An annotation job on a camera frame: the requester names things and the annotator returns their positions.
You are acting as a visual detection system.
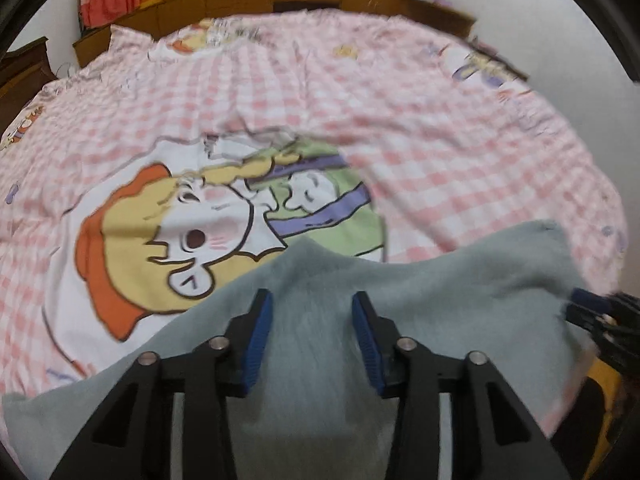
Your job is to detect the grey sweat pants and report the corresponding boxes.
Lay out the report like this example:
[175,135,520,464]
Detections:
[3,221,588,479]

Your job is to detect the pink checkered bed sheet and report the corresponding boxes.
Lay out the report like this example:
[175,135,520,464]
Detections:
[0,6,630,461]

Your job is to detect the dark wooden headboard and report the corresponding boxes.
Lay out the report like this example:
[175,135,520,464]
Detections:
[0,37,56,132]

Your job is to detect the wooden window cabinet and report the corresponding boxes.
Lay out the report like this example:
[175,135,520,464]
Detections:
[72,0,478,68]

